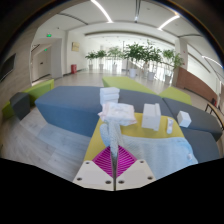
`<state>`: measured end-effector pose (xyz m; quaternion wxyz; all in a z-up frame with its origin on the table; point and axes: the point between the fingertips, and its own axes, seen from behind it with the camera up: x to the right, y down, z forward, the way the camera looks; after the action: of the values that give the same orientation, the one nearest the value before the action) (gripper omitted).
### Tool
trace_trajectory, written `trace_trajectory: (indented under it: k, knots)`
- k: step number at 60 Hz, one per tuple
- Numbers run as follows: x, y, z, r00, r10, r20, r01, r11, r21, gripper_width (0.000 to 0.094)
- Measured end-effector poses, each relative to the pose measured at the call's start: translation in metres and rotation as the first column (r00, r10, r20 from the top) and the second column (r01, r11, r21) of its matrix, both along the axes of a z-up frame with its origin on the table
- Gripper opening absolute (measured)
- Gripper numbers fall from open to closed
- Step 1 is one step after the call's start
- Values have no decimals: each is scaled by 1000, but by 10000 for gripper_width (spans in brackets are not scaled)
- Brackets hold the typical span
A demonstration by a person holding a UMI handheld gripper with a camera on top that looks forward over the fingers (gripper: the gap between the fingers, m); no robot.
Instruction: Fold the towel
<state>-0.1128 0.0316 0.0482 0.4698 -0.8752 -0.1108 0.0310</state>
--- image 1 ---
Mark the strip ceiling lights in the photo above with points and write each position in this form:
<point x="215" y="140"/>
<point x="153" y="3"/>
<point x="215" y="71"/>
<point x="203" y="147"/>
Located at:
<point x="102" y="12"/>

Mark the light blue towel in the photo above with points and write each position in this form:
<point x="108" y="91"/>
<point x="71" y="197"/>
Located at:
<point x="160" y="155"/>

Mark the long wooden table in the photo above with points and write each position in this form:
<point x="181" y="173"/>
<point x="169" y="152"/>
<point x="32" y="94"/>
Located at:
<point x="216" y="113"/>

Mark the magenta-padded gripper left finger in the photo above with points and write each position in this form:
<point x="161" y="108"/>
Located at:
<point x="90" y="173"/>

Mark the wide grey sofa bench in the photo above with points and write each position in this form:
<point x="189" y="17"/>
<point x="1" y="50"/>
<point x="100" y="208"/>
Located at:
<point x="203" y="148"/>

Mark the yellow wall picture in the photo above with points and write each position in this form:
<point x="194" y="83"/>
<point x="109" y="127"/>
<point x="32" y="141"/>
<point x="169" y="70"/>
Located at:
<point x="75" y="46"/>

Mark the white cube box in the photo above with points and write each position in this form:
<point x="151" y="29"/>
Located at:
<point x="183" y="119"/>

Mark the long grey sofa bench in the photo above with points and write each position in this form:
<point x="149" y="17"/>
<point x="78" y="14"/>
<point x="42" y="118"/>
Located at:
<point x="201" y="121"/>

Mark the row of potted plants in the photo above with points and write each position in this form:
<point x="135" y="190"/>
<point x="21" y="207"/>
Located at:
<point x="136" y="53"/>

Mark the green exit sign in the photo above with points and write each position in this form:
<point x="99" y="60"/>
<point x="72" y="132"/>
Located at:
<point x="49" y="35"/>

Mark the lime green ottoman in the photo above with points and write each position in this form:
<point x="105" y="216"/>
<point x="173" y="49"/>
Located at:
<point x="176" y="95"/>
<point x="125" y="83"/>

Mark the dark wall screen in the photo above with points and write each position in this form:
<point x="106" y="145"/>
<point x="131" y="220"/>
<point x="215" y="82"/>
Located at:
<point x="7" y="67"/>

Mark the red bin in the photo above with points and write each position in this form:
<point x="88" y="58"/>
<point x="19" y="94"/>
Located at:
<point x="73" y="69"/>

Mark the lime green bench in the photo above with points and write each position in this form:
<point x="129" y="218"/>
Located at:
<point x="38" y="90"/>

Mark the white tube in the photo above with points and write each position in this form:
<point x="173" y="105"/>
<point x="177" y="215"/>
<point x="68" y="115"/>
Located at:
<point x="170" y="126"/>

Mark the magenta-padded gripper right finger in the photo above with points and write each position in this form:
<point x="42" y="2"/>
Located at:
<point x="138" y="173"/>

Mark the brown wooden counter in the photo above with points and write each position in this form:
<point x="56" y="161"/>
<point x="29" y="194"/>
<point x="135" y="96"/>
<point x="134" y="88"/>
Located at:
<point x="195" y="83"/>

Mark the stack of white boxes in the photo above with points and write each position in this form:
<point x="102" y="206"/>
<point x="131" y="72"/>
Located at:
<point x="109" y="95"/>

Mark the crumpled white cloth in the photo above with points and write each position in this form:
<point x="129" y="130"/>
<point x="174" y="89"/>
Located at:
<point x="118" y="113"/>

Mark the dark grey cube stool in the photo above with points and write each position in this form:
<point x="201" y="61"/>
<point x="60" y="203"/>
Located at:
<point x="20" y="106"/>

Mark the tall white box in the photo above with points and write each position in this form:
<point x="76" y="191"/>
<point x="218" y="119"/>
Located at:
<point x="150" y="116"/>

